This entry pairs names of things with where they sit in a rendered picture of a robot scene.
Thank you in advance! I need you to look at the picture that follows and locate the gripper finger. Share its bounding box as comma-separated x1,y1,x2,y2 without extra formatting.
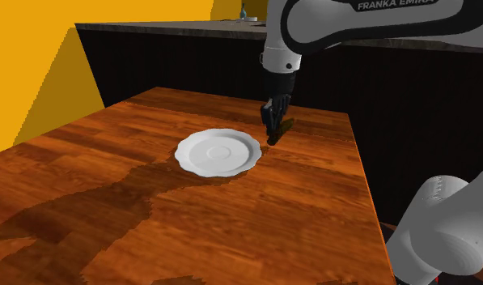
275,94,292,127
260,98,280,136

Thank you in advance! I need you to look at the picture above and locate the wooden table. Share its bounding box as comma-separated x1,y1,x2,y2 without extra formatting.
0,86,396,285

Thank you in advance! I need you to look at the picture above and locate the dark olive elongated object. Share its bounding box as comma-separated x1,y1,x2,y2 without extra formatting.
266,117,295,147

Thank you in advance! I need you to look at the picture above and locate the white scalloped plate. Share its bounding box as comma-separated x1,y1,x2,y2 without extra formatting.
174,128,263,179

